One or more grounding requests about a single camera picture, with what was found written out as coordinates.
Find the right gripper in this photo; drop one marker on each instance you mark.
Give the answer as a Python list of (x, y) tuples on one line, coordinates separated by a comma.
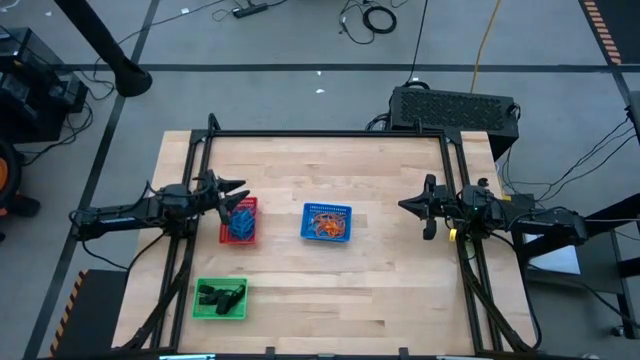
[(440, 207)]

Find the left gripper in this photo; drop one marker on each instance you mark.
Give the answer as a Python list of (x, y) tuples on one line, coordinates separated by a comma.
[(207, 197)]

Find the green plastic basket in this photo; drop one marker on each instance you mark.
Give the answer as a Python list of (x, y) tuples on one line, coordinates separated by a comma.
[(200, 312)]

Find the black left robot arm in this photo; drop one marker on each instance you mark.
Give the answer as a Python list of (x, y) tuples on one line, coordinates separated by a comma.
[(115, 217)]

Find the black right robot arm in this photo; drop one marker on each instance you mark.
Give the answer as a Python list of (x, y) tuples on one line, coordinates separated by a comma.
[(545, 220)]

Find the red plastic basket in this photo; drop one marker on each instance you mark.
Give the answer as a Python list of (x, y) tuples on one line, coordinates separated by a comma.
[(223, 237)]

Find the small black knob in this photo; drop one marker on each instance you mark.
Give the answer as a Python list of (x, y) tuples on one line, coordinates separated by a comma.
[(483, 181)]

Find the blue plastic basket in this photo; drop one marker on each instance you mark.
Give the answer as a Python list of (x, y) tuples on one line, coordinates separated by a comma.
[(306, 222)]

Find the black computer case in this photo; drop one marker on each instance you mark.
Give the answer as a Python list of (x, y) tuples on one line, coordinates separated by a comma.
[(450, 112)]

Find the white paper sheet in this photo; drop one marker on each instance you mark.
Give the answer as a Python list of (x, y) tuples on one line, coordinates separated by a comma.
[(555, 260)]

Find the black pole with base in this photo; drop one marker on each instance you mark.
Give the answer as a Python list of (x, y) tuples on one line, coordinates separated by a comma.
[(131, 77)]

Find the silver aluminium bar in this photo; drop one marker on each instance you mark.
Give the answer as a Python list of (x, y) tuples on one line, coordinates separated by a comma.
[(187, 357)]

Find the black power strip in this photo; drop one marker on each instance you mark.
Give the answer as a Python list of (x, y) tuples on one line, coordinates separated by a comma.
[(250, 9)]

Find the black hazard-striped floor mat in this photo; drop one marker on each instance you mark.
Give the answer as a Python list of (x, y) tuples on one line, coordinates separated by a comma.
[(95, 315), (625, 25)]

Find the black metal stand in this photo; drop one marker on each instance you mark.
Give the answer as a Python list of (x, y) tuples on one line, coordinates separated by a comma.
[(610, 220)]

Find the black orange floor machine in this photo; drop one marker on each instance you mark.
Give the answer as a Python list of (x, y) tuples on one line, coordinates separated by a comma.
[(12, 170)]

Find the black equipment rack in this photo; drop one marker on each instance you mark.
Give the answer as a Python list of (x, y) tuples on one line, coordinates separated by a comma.
[(35, 90)]

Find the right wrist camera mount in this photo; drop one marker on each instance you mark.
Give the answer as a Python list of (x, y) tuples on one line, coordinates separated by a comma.
[(430, 182)]

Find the black metal table frame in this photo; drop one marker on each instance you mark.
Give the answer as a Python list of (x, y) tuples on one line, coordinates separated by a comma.
[(197, 135)]

